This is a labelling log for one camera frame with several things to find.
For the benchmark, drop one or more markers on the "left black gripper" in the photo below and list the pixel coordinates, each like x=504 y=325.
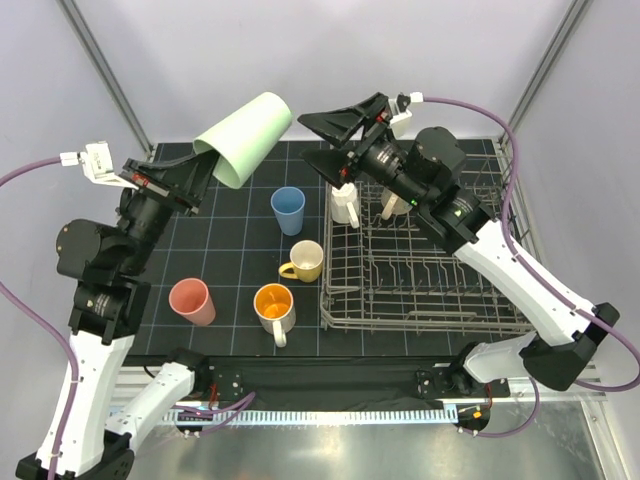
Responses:
x=186 y=181

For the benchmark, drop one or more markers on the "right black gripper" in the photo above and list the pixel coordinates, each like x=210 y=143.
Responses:
x=340 y=127

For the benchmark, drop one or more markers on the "white faceted mug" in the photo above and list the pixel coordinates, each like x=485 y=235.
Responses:
x=344 y=205

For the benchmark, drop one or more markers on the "green plastic cup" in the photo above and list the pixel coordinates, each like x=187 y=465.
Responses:
x=244 y=138

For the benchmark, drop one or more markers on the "beige patterned ceramic mug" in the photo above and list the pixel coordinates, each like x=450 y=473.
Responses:
x=393 y=205

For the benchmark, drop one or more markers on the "pink plastic cup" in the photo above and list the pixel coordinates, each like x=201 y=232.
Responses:
x=191 y=299

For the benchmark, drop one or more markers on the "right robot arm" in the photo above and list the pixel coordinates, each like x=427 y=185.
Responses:
x=568 y=328

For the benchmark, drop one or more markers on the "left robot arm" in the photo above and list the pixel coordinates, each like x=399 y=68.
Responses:
x=85 y=440

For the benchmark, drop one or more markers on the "blue plastic cup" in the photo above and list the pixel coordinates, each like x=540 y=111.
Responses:
x=288 y=205

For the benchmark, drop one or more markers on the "black grid mat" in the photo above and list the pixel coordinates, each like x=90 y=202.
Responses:
x=235 y=246

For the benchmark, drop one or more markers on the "yellow ceramic mug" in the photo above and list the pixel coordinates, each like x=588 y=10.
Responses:
x=306 y=262

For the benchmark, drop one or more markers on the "orange inside white mug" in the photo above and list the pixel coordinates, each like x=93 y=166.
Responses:
x=274 y=305

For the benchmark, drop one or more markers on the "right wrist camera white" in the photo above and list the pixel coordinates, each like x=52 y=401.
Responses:
x=400 y=114

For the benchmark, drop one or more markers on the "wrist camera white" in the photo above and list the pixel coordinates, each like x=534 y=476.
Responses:
x=97 y=165
x=400 y=114

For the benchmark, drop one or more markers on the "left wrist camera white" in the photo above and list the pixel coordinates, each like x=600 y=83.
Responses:
x=97 y=165

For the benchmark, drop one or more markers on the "grey wire dish rack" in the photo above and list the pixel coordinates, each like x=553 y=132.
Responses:
x=386 y=276

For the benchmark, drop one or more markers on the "left aluminium frame post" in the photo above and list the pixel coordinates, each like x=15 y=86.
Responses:
x=87 y=40

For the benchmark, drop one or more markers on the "aluminium frame post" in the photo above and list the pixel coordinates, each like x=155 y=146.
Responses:
x=87 y=40
x=560 y=39

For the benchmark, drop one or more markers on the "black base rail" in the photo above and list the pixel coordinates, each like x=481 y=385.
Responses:
x=336 y=384

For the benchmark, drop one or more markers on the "right aluminium frame post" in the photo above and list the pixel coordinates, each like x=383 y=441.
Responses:
x=560 y=39

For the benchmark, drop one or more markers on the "white slotted cable duct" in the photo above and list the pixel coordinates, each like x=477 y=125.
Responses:
x=250 y=418

